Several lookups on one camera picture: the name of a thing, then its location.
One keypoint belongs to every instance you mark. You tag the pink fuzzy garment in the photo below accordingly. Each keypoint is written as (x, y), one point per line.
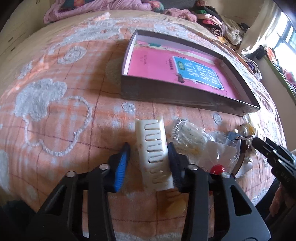
(181, 13)

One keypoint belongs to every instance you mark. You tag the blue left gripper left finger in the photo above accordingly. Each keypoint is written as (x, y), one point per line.
(118, 164)

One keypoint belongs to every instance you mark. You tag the cream window curtain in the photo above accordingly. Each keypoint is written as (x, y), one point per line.
(266, 30)

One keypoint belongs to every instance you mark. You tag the red earrings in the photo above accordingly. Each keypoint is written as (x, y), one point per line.
(215, 153)

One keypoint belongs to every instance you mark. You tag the pink crumpled quilt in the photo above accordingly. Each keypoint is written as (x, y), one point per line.
(65, 9)

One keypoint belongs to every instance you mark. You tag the pile of clothes on bed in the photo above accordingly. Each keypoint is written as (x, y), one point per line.
(226, 30)

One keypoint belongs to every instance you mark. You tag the shallow cardboard box tray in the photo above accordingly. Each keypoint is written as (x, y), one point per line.
(143, 89)

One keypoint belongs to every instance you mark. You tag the clothes on window sill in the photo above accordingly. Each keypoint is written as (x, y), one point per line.
(283, 59)

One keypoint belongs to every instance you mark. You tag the blue jewelry box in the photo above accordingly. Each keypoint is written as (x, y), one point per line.
(232, 136)

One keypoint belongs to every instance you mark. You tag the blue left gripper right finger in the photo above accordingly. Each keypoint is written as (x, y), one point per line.
(178, 165)

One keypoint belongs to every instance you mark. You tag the white plastic hair claw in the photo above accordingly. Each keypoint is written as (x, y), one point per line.
(153, 155)

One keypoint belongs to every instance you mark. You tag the pearl bow earrings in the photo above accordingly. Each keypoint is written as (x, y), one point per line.
(245, 131)

